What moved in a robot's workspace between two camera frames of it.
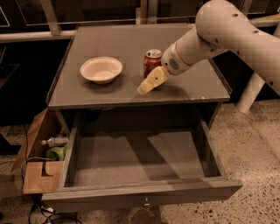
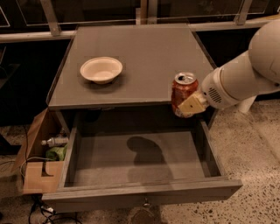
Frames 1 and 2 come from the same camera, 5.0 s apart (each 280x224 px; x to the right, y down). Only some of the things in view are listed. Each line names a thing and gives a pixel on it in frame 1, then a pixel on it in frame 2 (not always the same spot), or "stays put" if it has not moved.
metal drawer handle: (146, 203) stays put
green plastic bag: (56, 153) stays put
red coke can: (152, 59) -> (184, 85)
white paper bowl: (101, 70) stays put
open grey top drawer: (124, 166) stays put
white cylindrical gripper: (171, 60) -> (215, 88)
